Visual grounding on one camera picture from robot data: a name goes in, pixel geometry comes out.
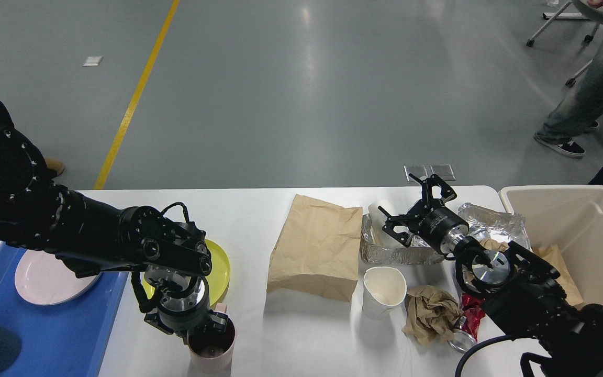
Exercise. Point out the crumpled brown paper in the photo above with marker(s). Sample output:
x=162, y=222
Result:
x=430, y=314

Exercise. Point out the metal can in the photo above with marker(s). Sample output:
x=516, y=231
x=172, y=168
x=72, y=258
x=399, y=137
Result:
x=461, y=341

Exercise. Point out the person in black clothes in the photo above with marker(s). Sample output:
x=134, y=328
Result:
x=55, y=167

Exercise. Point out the blue plastic tray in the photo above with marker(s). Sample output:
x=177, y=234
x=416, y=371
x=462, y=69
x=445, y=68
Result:
x=68, y=339

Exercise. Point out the pink mug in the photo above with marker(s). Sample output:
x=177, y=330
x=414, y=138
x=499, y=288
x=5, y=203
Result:
x=213, y=353

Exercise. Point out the brown paper bag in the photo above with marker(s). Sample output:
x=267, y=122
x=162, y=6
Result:
x=317, y=250

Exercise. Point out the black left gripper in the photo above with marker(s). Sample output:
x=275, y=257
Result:
x=188, y=317

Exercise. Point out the brown paper in bin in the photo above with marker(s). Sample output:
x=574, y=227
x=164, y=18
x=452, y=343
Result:
x=553, y=255

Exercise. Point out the pink plate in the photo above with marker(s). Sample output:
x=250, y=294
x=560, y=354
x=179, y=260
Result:
x=41, y=279

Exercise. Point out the crumpled foil sheet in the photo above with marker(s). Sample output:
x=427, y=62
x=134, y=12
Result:
x=499, y=226

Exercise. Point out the white floor marker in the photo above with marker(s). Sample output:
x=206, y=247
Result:
x=92, y=61

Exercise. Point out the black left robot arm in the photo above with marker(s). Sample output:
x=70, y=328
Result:
x=89, y=236

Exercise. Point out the white paper cup in tray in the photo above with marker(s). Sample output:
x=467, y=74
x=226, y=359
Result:
x=378, y=218

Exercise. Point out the beige plastic bin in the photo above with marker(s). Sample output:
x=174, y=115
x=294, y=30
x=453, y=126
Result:
x=571, y=218

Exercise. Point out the metal floor socket plates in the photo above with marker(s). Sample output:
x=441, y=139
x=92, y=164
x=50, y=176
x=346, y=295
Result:
x=444, y=171

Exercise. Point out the red wrapper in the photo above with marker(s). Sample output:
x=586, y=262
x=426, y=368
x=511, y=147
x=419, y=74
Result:
x=472, y=313

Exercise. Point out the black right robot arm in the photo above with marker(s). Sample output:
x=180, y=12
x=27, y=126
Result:
x=519, y=289

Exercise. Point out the aluminium foil tray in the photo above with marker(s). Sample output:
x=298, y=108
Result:
x=371, y=252

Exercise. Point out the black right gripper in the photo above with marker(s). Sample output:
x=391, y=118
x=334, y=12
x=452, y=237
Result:
x=441, y=228

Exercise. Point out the yellow plate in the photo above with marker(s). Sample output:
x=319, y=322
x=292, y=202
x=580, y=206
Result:
x=220, y=267

